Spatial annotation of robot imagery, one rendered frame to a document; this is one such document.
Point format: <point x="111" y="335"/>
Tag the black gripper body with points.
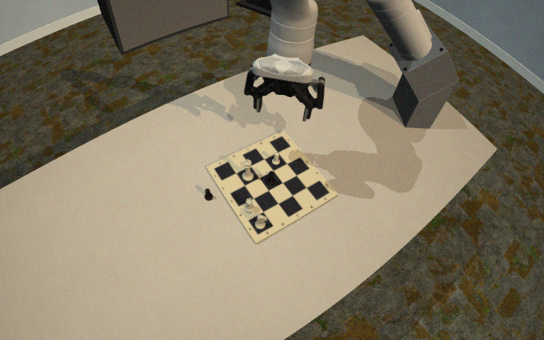
<point x="283" y="90"/>

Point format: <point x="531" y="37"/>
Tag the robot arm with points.
<point x="293" y="23"/>

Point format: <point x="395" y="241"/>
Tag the white rook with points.
<point x="249" y="207"/>

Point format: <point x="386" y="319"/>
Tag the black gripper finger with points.
<point x="306" y="98"/>
<point x="259" y="91"/>

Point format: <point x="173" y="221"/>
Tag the white pawn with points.
<point x="276" y="160"/>

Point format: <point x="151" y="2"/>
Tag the black and cream chessboard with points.
<point x="299" y="187"/>

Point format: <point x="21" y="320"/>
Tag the white knight chess piece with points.
<point x="260" y="224"/>

